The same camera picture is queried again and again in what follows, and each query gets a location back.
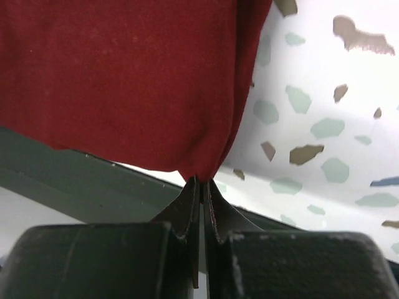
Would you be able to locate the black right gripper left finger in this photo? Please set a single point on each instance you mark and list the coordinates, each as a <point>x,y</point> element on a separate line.
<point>154,259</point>

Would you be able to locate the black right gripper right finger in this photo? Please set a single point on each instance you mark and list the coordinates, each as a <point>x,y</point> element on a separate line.
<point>245,261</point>

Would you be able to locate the dark red t shirt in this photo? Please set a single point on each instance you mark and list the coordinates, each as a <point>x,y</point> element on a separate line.
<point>160,85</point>

